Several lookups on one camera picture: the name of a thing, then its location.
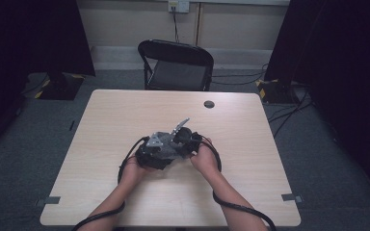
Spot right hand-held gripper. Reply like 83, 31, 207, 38
170, 117, 204, 158

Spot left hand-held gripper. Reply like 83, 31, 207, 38
136, 131, 174, 171

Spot person's left hand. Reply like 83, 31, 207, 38
119, 156, 149, 191

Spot person's right hand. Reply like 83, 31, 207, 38
190, 138, 222, 177

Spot black folding chair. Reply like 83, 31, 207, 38
137, 38, 215, 92

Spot black stand base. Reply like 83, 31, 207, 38
254, 78, 301, 106
34, 72, 86, 101

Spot grey tape strip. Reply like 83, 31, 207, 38
35, 195, 62, 208
280, 192, 304, 203

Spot black curtain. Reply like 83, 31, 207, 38
264, 0, 370, 205
0, 0, 96, 162

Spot left hand-held gripper cable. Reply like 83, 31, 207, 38
71, 136, 150, 231

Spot hand-held gripper cable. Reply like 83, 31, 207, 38
199, 139, 278, 231
71, 136, 150, 231

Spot black floor cable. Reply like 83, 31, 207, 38
210, 63, 270, 87

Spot right hand-held gripper cable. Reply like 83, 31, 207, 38
199, 139, 278, 231

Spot bundle of black floor cables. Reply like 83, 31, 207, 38
267, 86, 315, 140

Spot black wall socket cable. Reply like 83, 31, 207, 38
172, 6, 180, 43

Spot white wall socket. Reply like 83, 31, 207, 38
168, 0, 191, 13

